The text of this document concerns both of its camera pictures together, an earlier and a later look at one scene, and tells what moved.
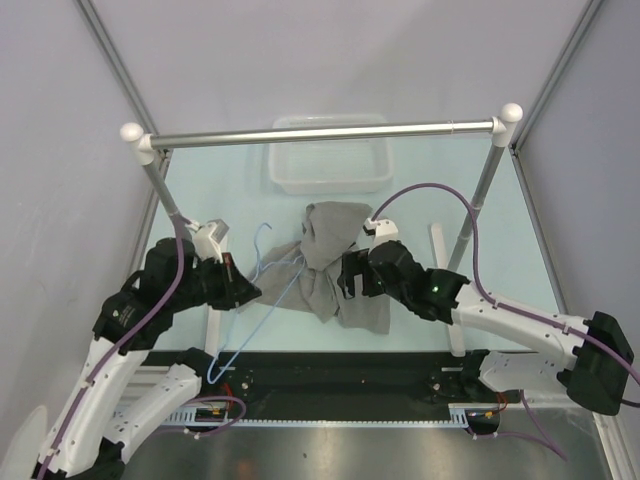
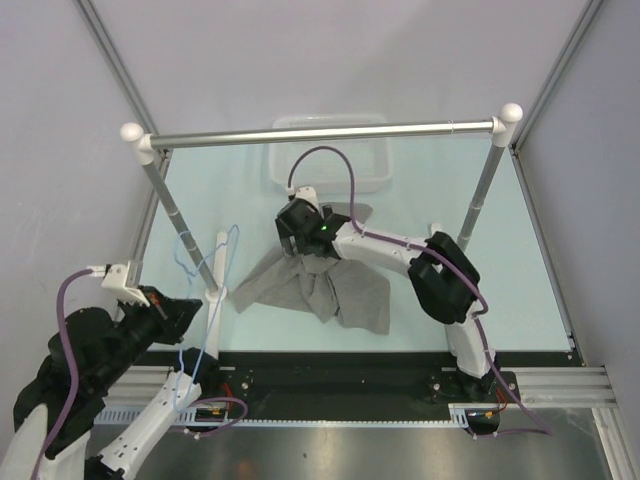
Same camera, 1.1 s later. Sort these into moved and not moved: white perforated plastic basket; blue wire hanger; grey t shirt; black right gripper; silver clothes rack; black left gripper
Moved: black left gripper; black right gripper; blue wire hanger
Not moved: silver clothes rack; grey t shirt; white perforated plastic basket
